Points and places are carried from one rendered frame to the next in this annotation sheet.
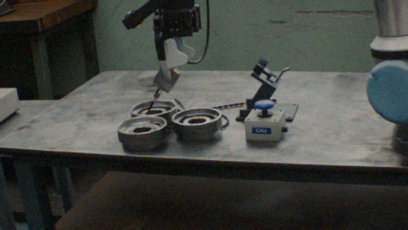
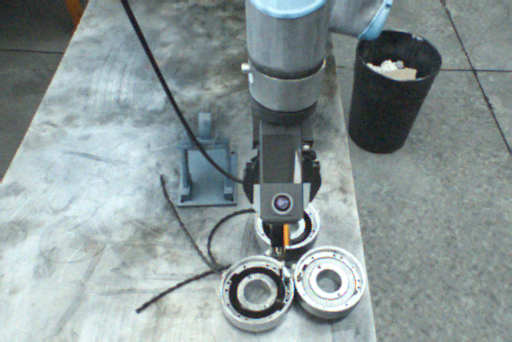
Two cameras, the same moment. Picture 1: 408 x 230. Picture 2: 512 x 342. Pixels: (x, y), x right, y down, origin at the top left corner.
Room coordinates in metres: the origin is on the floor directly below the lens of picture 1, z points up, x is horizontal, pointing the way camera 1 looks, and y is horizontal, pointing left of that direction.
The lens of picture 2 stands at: (1.49, 0.39, 1.43)
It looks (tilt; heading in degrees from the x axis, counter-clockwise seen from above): 50 degrees down; 242
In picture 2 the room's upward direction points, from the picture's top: 7 degrees clockwise
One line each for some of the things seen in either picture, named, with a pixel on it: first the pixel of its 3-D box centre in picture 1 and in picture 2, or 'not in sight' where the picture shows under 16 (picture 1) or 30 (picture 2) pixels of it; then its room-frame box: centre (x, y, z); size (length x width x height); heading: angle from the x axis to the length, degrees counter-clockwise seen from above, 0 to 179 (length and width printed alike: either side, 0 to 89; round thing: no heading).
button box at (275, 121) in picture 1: (267, 124); not in sight; (1.27, -0.14, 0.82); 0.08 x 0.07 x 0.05; 70
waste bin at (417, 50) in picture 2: not in sight; (386, 96); (0.49, -0.85, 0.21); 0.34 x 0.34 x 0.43
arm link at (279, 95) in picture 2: not in sight; (282, 75); (1.35, 0.04, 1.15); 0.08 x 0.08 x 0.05
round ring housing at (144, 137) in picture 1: (142, 133); (328, 283); (1.29, 0.12, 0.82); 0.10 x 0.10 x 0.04
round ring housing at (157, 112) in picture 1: (154, 116); (257, 294); (1.40, 0.10, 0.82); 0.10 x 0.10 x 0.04
